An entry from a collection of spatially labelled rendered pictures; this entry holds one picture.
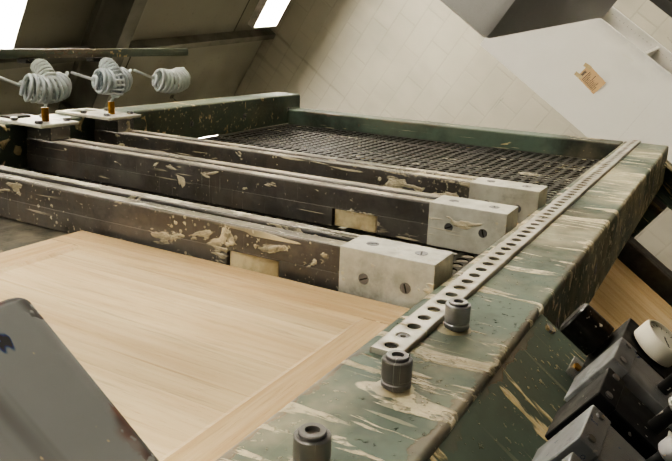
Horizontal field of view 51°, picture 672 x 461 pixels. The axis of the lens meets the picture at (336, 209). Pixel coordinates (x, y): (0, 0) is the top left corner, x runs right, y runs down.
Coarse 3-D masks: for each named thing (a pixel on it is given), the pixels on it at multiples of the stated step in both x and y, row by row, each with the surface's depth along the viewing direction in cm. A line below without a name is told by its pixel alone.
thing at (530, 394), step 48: (528, 336) 70; (576, 336) 68; (624, 336) 65; (528, 384) 63; (576, 384) 55; (624, 384) 50; (480, 432) 54; (528, 432) 58; (576, 432) 43; (624, 432) 47
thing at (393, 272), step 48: (0, 192) 118; (48, 192) 112; (96, 192) 108; (144, 240) 103; (192, 240) 99; (240, 240) 94; (288, 240) 90; (336, 240) 89; (384, 240) 89; (336, 288) 88; (384, 288) 85; (432, 288) 81
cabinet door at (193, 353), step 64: (0, 256) 94; (64, 256) 96; (128, 256) 96; (64, 320) 76; (128, 320) 76; (192, 320) 77; (256, 320) 78; (320, 320) 78; (384, 320) 78; (128, 384) 63; (192, 384) 63; (256, 384) 64; (192, 448) 53
